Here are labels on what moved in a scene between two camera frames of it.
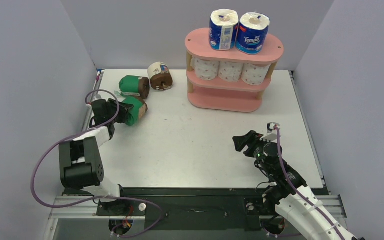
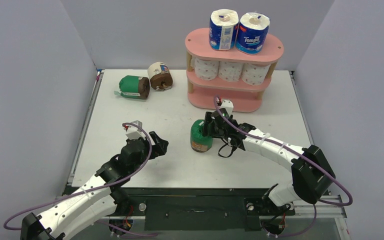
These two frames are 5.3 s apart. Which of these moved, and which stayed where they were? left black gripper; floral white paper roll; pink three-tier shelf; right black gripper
Moved: right black gripper; left black gripper
Stayed: pink three-tier shelf; floral white paper roll
